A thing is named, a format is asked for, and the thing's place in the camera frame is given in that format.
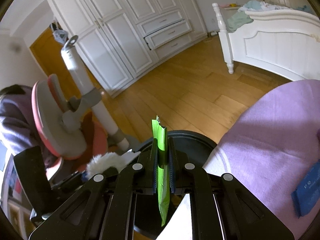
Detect person in purple top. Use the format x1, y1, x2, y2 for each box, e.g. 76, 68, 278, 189
1, 85, 56, 168

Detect orange wooden door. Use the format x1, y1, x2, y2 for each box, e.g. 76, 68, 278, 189
29, 27, 102, 98

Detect blue packet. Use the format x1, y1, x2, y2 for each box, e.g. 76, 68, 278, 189
291, 160, 319, 217

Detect white wardrobe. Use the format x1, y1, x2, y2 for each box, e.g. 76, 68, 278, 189
47, 0, 207, 96

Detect white bed frame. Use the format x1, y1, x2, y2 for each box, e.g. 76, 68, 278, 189
212, 0, 319, 81

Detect light blue cloth on bed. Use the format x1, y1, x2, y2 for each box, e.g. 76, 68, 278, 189
238, 0, 274, 12

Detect white grey pole stand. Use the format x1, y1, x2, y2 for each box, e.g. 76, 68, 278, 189
61, 35, 130, 155

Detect green wrapper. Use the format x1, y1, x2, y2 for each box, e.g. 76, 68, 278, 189
152, 116, 170, 227

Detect purple bed sheet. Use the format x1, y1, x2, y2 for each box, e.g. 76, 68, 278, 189
203, 80, 319, 239

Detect green cloth on bed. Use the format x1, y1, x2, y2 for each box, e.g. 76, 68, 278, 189
227, 11, 253, 32

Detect white fluffy item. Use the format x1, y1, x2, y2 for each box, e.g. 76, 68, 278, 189
86, 150, 141, 179

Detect pink grey desk chair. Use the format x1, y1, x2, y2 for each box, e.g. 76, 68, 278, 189
31, 74, 108, 171

